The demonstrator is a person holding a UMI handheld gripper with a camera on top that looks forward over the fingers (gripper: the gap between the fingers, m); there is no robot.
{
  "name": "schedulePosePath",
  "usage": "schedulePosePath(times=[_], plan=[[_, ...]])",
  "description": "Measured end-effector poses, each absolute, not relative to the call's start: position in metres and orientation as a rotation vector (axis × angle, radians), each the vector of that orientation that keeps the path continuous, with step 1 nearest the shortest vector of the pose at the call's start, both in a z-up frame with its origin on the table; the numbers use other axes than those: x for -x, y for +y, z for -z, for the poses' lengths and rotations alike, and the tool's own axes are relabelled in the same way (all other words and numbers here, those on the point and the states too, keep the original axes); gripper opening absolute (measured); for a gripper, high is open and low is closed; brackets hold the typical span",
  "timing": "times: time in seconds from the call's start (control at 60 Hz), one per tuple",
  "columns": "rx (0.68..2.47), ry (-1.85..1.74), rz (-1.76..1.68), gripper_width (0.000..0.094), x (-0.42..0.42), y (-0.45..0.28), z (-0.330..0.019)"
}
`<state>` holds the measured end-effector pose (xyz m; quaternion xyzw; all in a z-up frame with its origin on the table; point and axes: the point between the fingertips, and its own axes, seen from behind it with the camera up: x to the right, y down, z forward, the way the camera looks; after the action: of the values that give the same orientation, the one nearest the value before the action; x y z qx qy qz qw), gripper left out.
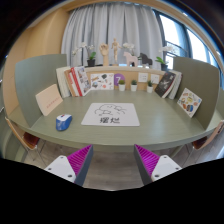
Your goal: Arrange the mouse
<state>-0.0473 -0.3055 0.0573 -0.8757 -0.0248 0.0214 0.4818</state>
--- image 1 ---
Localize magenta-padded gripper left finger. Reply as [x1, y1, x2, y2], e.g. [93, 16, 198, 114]
[44, 144, 94, 187]

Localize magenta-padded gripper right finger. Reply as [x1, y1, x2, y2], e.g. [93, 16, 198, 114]
[133, 143, 183, 186]

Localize blue and white computer mouse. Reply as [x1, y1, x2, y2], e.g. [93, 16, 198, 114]
[55, 113, 73, 132]

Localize white cartoon-print mouse pad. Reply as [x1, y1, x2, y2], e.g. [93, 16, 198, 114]
[80, 102, 141, 127]

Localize wooden chair with red seat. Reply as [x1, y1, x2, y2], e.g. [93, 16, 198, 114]
[4, 116, 46, 162]
[186, 119, 224, 161]

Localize beige book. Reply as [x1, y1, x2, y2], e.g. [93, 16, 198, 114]
[35, 83, 64, 117]

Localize colourful illustrated book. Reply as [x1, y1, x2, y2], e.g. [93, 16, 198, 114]
[176, 87, 203, 118]

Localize small plant in white pot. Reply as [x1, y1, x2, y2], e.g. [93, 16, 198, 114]
[118, 79, 127, 92]
[146, 80, 154, 94]
[130, 79, 138, 93]

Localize black-covered book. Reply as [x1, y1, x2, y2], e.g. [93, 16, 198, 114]
[154, 71, 177, 99]

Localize brown-covered book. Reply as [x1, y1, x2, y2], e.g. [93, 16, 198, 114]
[64, 68, 79, 98]

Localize white books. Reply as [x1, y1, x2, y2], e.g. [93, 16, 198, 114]
[55, 66, 73, 99]

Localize red-spined picture magazine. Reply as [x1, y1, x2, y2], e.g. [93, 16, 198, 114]
[69, 65, 92, 97]

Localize white illustrated sticker card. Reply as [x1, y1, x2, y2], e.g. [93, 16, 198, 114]
[90, 72, 115, 91]

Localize green desk partition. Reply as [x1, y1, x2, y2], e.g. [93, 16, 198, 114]
[14, 53, 68, 128]
[173, 56, 221, 130]

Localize white orchid in black pot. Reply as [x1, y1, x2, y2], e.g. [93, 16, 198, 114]
[71, 42, 98, 68]
[154, 44, 176, 72]
[122, 41, 138, 56]

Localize purple round number sign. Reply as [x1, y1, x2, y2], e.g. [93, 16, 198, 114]
[113, 73, 126, 87]

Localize black wooden horse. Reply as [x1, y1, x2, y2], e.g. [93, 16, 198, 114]
[138, 52, 154, 67]

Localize pink wooden horse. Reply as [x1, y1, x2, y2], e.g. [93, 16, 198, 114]
[123, 50, 139, 67]

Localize wooden hand model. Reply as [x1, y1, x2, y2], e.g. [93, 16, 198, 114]
[99, 43, 110, 67]

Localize wooden artist mannequin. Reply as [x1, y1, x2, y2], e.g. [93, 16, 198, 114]
[110, 37, 122, 66]

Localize dark-framed window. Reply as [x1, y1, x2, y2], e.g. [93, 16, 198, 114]
[156, 11, 224, 71]

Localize grey curtain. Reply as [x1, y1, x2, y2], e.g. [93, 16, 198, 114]
[60, 2, 164, 69]

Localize white wall socket plate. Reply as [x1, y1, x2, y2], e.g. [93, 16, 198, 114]
[150, 73, 161, 85]
[137, 72, 149, 83]

